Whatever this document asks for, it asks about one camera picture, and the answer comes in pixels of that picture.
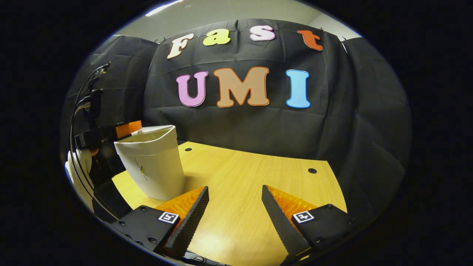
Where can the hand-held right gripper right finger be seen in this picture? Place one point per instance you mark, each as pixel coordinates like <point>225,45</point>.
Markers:
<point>279,221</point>

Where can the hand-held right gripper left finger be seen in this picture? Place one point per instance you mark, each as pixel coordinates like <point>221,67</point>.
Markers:
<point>192,218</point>

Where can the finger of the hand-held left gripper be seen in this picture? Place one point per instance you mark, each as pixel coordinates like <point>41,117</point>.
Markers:
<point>128,129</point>

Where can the white desktop garbage bin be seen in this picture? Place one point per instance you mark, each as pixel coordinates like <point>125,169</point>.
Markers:
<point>155,166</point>

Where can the wooden desktop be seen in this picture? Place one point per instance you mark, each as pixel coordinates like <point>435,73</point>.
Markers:
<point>251,184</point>

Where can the black backdrop cloth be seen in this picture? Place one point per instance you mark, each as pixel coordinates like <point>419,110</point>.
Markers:
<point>240,125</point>

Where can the ceiling light panel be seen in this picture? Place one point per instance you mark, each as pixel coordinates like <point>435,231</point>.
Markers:
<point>164,7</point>

